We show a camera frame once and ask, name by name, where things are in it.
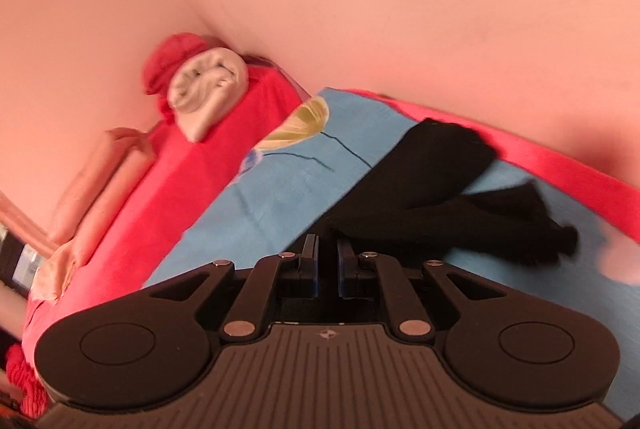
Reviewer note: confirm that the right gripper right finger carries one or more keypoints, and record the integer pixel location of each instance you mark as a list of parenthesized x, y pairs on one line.
[(381, 278)]

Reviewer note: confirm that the rolled cream blanket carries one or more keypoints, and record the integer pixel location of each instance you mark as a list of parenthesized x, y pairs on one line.
[(205, 89)]

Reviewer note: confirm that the red bed sheet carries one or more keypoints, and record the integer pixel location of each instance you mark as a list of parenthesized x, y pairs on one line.
[(188, 197)]

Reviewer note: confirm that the red crumpled cloth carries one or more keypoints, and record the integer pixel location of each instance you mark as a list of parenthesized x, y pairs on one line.
[(164, 61)]

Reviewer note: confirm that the black pants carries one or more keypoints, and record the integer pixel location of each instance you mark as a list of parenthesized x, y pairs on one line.
[(412, 205)]

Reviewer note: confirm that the red folded clothes stack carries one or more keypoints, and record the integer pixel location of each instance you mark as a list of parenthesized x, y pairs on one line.
[(35, 399)]

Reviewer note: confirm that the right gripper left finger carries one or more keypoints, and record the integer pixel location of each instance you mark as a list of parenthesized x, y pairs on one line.
[(272, 281)]

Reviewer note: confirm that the upper pink pillow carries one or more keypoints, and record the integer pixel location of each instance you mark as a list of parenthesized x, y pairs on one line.
[(108, 154)]

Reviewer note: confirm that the dark window frame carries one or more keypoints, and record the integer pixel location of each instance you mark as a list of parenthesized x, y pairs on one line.
[(19, 263)]

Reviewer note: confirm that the blue floral bed sheet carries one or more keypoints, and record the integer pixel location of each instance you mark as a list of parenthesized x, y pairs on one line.
[(601, 278)]

